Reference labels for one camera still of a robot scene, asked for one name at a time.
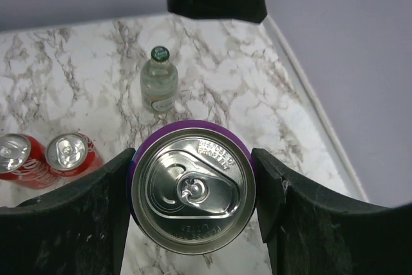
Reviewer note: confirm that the red soda can rear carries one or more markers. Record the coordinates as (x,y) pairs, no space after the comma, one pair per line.
(73,155)

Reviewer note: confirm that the clear bottle rear left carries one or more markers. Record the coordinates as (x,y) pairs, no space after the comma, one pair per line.
(159,81)

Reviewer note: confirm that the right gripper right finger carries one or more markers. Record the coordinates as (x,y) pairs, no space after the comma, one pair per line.
(310,229)

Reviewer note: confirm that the red soda can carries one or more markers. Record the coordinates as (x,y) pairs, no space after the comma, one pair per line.
(23,162)
(73,155)

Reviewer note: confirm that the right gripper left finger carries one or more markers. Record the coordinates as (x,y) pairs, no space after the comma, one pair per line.
(79,228)

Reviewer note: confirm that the red soda can front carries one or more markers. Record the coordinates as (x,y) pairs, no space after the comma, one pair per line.
(23,162)

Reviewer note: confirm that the purple soda can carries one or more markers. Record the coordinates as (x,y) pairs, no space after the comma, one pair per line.
(191,187)

